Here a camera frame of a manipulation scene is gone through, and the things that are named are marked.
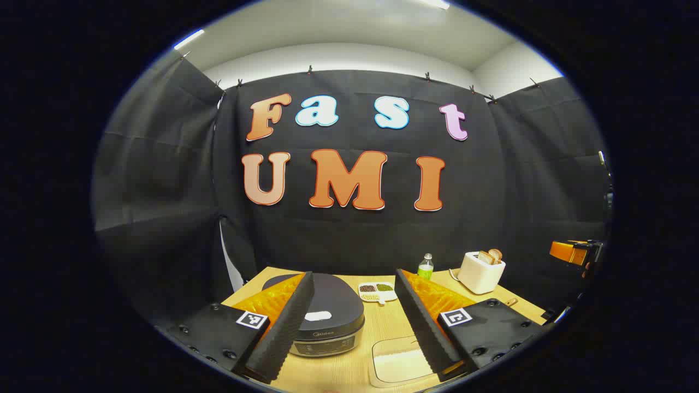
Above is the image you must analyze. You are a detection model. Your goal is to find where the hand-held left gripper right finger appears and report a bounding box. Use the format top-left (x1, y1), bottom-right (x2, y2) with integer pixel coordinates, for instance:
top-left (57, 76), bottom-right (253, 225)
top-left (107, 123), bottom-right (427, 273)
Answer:
top-left (394, 269), bottom-right (549, 383)

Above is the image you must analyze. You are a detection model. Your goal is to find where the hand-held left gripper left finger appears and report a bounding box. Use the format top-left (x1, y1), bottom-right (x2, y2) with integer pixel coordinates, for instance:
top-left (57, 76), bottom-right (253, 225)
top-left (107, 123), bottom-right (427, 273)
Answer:
top-left (155, 271), bottom-right (316, 385)

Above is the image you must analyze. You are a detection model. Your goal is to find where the white rice tray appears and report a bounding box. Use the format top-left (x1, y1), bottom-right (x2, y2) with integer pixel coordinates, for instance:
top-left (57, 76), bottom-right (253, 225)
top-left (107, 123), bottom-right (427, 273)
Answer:
top-left (369, 336), bottom-right (440, 388)

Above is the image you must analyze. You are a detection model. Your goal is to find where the black rice cooker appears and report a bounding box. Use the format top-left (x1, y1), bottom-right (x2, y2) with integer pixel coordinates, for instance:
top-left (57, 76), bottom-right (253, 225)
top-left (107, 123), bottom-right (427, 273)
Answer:
top-left (262, 273), bottom-right (365, 358)

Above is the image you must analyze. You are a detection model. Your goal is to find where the white divided bean dish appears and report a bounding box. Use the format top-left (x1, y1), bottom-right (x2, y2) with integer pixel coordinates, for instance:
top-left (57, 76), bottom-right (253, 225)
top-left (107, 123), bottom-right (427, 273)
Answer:
top-left (358, 282), bottom-right (398, 305)

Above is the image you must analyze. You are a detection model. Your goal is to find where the white toaster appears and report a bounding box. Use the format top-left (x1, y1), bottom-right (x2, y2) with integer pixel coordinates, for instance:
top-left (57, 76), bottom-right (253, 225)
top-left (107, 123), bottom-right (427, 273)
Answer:
top-left (458, 251), bottom-right (506, 295)

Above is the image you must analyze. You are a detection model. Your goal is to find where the black backdrop cloth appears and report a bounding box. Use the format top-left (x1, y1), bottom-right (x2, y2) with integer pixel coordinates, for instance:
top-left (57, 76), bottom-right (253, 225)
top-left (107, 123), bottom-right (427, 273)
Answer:
top-left (93, 52), bottom-right (612, 328)

